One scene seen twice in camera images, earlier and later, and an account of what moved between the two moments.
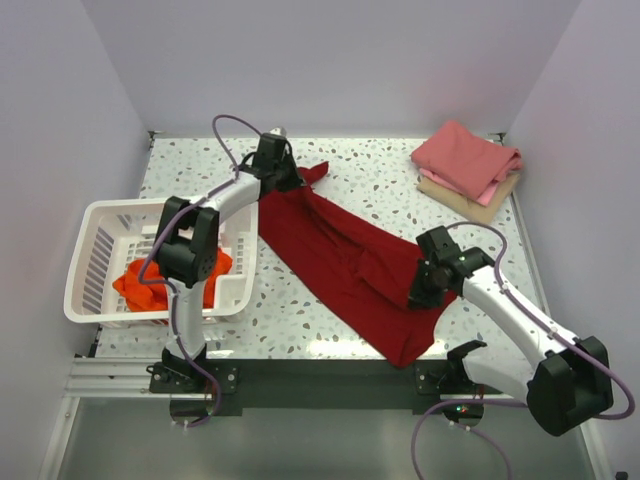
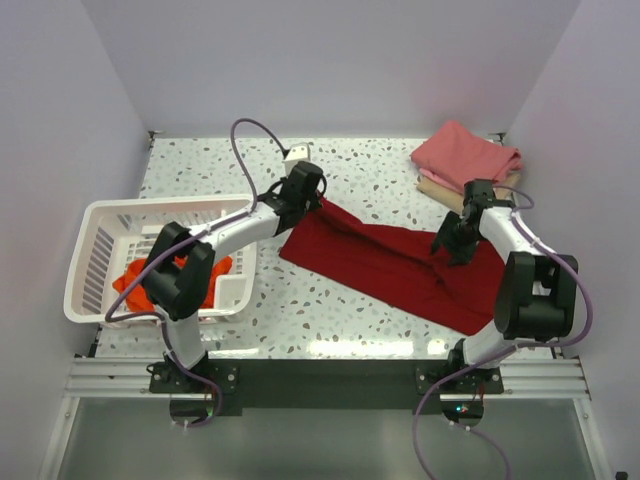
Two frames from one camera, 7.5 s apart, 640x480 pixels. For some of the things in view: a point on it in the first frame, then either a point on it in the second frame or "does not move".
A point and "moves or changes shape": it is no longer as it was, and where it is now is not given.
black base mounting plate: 317,386 does not move
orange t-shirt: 154,297 does not move
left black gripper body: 287,175 to 311,204
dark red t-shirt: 364,277 moves or changes shape
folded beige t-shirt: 474,210 does not move
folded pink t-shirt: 466,160 does not move
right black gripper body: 426,290 to 463,242
